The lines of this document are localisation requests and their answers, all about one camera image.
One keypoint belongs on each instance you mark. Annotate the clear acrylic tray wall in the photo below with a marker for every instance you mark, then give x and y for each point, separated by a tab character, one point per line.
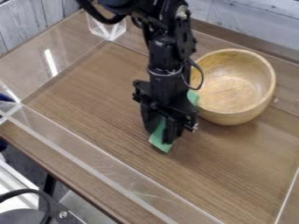
88	123

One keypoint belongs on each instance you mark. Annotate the wooden bowl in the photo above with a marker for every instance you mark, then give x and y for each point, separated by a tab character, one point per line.
238	88

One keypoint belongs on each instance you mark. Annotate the black table leg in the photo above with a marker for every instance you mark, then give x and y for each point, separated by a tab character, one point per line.
49	184

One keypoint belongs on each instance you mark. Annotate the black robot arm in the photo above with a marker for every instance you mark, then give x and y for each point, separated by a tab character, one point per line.
166	23

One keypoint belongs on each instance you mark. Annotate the green rectangular block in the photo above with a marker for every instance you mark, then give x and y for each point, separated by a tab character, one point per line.
158	135

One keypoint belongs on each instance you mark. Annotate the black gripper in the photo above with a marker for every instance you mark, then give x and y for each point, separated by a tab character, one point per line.
179	112

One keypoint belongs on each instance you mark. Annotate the clear acrylic corner bracket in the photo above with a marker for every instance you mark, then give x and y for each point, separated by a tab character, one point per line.
107	31

